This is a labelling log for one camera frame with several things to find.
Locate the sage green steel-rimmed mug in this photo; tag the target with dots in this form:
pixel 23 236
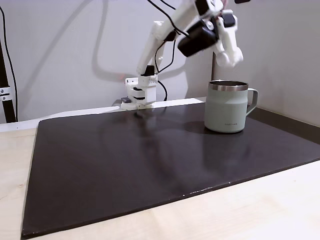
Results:
pixel 225 110

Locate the grey table clamp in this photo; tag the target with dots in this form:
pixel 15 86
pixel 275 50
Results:
pixel 125 100

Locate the black table mat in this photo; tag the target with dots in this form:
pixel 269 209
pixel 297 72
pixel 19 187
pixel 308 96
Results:
pixel 125 175

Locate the black stand pole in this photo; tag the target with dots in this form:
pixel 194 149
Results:
pixel 8 110

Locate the black wall-mounted object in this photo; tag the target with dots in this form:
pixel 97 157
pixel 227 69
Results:
pixel 242 1

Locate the black camera box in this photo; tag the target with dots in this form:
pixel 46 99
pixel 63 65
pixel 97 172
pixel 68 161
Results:
pixel 197 40

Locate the white pole bracket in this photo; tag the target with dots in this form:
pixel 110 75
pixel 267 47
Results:
pixel 5 93

